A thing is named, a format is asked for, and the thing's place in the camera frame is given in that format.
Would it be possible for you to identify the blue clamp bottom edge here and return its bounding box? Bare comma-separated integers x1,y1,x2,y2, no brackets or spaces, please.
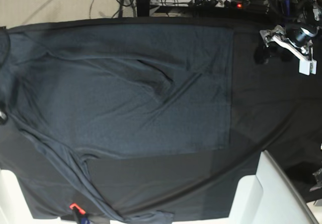
69,203,91,224

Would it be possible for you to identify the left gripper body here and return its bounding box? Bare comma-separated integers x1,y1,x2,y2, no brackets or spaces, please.
260,24,319,60

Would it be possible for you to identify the black table cloth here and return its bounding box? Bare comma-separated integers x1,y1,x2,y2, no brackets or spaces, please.
7,18,321,207

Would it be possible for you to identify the dark grey T-shirt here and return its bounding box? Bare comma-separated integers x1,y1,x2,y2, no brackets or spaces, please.
1,24,235,223

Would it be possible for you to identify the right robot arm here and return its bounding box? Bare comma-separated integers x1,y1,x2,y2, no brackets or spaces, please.
1,27,11,125

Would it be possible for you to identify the white power strip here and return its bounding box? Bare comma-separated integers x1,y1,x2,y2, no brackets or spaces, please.
150,0,230,8

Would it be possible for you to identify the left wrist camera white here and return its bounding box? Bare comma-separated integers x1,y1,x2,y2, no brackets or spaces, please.
298,59,317,76

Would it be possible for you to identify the blue handled clamp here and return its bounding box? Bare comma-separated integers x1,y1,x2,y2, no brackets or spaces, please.
281,0,291,17

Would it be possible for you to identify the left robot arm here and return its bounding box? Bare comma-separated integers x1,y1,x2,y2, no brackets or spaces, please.
254,0,321,64

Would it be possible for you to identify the black stand post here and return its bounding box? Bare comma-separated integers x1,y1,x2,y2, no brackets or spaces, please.
136,0,151,17

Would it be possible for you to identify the white chair right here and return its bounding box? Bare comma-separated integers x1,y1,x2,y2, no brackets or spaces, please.
228,151,318,224

